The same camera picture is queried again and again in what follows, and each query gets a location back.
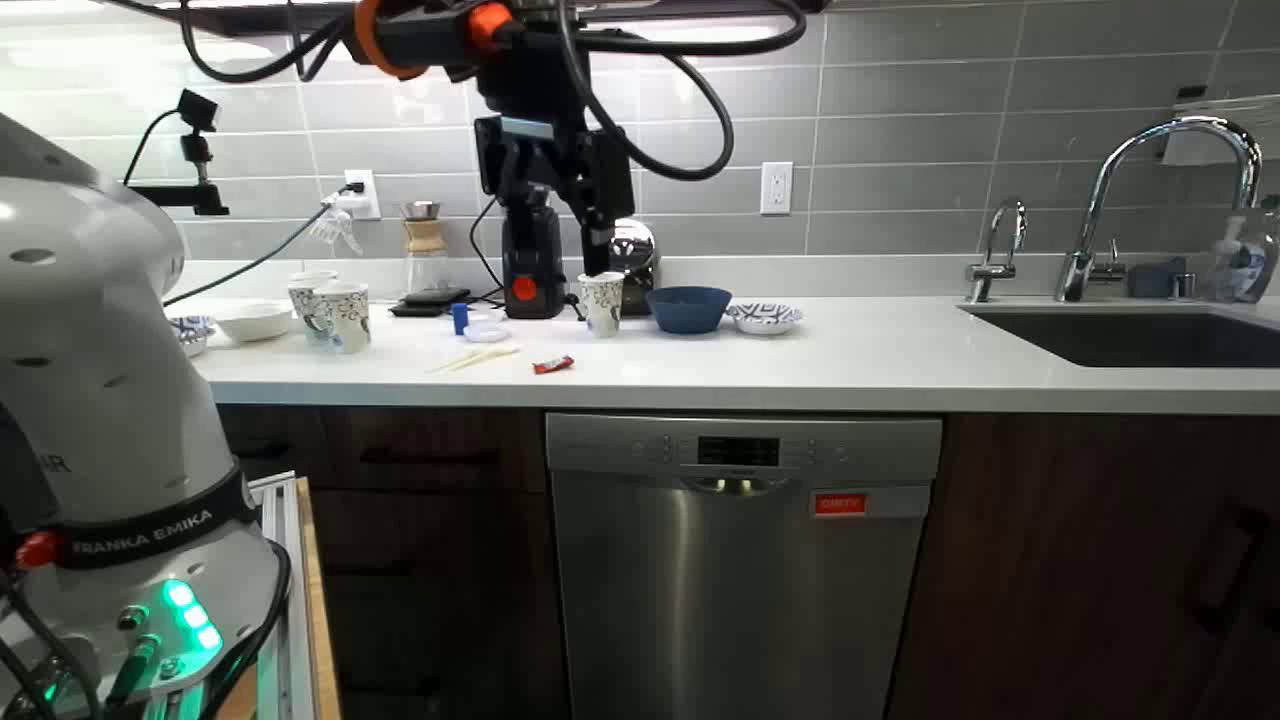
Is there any thin dark cable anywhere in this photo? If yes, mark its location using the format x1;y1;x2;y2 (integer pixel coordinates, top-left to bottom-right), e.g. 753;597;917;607
160;195;349;311

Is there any white bowl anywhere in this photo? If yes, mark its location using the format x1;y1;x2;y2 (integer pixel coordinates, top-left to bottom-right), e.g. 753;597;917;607
213;299;300;349

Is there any pale translucent container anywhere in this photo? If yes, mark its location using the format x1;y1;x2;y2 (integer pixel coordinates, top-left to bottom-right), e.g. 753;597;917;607
1207;195;1280;307

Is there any white wall switch plate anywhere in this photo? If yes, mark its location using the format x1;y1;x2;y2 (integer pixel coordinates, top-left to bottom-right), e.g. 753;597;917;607
756;156;799;218

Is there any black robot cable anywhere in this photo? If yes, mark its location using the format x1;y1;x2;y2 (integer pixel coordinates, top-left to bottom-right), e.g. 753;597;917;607
106;0;361;89
558;0;814;183

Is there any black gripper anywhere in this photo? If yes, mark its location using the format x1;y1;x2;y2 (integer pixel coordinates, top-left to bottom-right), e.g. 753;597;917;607
553;119;640;281

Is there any dark wood sink cabinet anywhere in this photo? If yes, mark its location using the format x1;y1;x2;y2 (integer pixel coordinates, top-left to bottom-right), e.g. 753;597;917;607
879;412;1280;720

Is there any blue bowl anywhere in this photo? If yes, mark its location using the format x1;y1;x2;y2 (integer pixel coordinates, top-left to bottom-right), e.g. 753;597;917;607
645;281;735;334

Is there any tall chrome arched faucet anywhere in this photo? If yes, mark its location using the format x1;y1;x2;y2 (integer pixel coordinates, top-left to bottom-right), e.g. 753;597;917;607
1056;109;1274;303

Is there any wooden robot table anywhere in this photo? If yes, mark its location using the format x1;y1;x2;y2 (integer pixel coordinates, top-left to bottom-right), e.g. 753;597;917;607
213;468;344;720

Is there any white wall power outlet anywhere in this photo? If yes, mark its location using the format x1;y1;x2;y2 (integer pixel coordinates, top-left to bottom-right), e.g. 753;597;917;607
341;163;384;222

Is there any glass pour-over coffee carafe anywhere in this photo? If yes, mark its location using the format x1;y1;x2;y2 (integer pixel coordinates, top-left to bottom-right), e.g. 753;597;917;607
400;195;458;303

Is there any black grinder power cord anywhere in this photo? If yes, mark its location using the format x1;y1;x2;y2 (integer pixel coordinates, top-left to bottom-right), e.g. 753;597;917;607
466;195;511;299

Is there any aluminium frame rail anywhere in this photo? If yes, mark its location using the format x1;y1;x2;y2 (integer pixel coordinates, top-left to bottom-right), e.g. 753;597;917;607
248;468;322;720

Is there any black camera on stand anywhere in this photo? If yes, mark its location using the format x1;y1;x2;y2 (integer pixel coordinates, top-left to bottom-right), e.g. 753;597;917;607
119;83;232;218

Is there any black coffee scale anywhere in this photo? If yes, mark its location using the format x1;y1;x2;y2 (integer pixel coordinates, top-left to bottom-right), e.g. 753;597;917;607
388;285;471;318

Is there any black coffee grinder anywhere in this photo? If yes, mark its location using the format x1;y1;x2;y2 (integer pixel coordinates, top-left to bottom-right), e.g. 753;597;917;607
500;183;573;324

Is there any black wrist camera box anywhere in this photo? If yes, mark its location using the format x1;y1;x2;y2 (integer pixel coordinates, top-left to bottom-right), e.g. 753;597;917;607
471;112;560;203

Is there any undermount kitchen sink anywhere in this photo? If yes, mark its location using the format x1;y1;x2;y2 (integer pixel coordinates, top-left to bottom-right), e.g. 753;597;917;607
957;294;1280;370

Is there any small chrome faucet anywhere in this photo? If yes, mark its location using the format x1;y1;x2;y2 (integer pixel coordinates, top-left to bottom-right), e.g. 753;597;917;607
964;195;1033;307

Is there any stainless steel dishwasher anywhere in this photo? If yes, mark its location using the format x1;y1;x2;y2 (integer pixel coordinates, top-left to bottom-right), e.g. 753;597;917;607
541;406;947;720

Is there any dark blue sponge holder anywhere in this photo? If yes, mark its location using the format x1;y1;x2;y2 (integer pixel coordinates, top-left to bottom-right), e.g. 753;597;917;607
1123;250;1193;303

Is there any dark drawer handle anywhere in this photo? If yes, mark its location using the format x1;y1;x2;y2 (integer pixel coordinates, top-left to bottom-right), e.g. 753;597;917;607
351;440;478;475

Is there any cream plastic spoon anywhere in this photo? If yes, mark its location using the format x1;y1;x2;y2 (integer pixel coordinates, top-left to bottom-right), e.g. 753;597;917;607
419;349;503;381
434;341;521;370

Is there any black base cable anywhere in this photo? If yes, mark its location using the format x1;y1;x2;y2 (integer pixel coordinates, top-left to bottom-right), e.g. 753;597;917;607
173;534;296;720

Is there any dark wood drawer cabinet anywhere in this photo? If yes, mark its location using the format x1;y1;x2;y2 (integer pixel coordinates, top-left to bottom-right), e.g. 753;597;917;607
218;404;573;720

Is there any blue patterned small dish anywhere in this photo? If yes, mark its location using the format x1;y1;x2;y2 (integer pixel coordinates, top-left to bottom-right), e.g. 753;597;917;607
165;311;219;359
723;299;807;341

